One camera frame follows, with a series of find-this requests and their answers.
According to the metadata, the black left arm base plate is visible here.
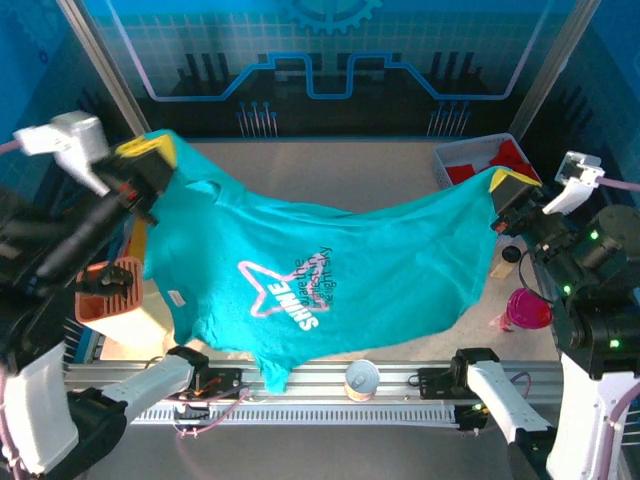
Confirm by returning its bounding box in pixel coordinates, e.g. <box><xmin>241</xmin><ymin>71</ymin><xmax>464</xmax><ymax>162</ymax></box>
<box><xmin>169</xmin><ymin>367</ymin><xmax>244</xmax><ymax>402</ymax></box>

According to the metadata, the teal printed t-shirt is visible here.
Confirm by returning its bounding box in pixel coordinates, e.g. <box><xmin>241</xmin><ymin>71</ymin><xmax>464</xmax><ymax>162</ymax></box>
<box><xmin>142</xmin><ymin>128</ymin><xmax>501</xmax><ymax>395</ymax></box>

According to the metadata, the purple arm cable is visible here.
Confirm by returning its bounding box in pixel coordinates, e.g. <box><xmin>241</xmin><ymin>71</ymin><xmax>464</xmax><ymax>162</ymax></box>
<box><xmin>0</xmin><ymin>138</ymin><xmax>250</xmax><ymax>480</ymax></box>
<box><xmin>508</xmin><ymin>174</ymin><xmax>640</xmax><ymax>451</ymax></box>

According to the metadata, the beige bottle with black cap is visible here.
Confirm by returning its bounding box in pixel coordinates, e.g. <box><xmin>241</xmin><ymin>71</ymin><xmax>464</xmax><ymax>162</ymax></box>
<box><xmin>489</xmin><ymin>244</ymin><xmax>522</xmax><ymax>279</ymax></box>

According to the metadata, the white plastic basket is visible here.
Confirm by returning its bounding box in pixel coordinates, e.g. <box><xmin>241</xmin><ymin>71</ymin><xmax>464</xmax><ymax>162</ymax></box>
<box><xmin>432</xmin><ymin>132</ymin><xmax>522</xmax><ymax>191</ymax></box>

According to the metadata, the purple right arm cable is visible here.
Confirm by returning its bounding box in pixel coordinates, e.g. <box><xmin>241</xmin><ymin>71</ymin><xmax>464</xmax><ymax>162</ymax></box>
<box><xmin>508</xmin><ymin>174</ymin><xmax>640</xmax><ymax>451</ymax></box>

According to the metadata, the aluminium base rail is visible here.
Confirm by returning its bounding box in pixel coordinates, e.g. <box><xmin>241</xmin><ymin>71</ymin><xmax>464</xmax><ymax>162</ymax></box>
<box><xmin>62</xmin><ymin>359</ymin><xmax>566</xmax><ymax>402</ymax></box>

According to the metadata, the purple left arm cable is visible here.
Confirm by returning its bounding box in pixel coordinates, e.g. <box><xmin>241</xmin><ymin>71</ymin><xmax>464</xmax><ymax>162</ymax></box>
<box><xmin>0</xmin><ymin>138</ymin><xmax>250</xmax><ymax>480</ymax></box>

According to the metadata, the orange and cream utensil holder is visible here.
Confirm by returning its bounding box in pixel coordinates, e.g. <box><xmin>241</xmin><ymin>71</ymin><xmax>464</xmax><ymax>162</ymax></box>
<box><xmin>74</xmin><ymin>256</ymin><xmax>176</xmax><ymax>354</ymax></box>

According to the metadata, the aluminium frame post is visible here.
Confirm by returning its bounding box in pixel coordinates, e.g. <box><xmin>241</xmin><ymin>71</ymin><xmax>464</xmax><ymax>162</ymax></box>
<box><xmin>57</xmin><ymin>0</ymin><xmax>152</xmax><ymax>137</ymax></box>
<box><xmin>508</xmin><ymin>0</ymin><xmax>601</xmax><ymax>142</ymax></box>

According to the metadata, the tin can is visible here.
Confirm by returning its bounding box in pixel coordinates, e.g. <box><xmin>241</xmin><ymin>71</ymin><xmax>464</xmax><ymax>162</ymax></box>
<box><xmin>343</xmin><ymin>358</ymin><xmax>381</xmax><ymax>404</ymax></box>

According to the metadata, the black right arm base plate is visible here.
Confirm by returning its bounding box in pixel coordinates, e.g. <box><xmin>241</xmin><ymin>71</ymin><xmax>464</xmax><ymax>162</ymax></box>
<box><xmin>417</xmin><ymin>367</ymin><xmax>472</xmax><ymax>401</ymax></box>

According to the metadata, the black utensil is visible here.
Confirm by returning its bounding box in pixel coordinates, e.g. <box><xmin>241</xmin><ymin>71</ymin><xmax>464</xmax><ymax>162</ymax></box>
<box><xmin>74</xmin><ymin>265</ymin><xmax>134</xmax><ymax>297</ymax></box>

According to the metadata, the red t-shirt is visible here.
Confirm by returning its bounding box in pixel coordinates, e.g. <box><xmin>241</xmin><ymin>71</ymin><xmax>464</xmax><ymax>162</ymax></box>
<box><xmin>444</xmin><ymin>139</ymin><xmax>542</xmax><ymax>184</ymax></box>

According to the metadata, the white slotted cable duct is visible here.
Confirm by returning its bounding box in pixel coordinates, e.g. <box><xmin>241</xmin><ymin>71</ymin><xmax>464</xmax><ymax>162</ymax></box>
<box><xmin>124</xmin><ymin>403</ymin><xmax>462</xmax><ymax>427</ymax></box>

